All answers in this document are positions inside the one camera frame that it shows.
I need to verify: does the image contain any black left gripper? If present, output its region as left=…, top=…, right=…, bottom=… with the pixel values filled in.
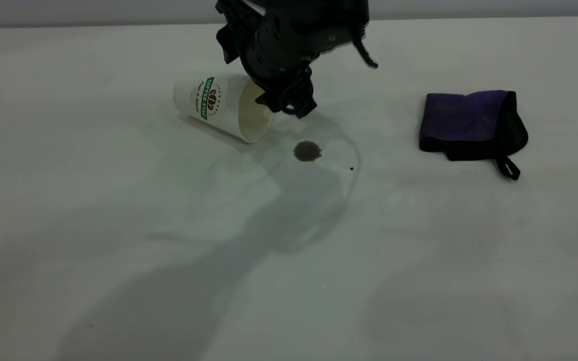
left=215, top=0, right=330, bottom=119

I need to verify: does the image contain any white Coffee Star paper cup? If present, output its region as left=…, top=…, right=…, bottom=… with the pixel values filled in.
left=173, top=74, right=275, bottom=144

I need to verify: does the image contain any purple and black cloth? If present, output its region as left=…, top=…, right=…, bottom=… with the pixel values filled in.
left=418, top=90, right=529, bottom=181

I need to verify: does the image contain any brown coffee spill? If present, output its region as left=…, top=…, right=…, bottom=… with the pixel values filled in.
left=293, top=141, right=323, bottom=163

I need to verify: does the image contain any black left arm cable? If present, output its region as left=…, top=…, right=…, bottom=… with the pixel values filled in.
left=352, top=29, right=379, bottom=70

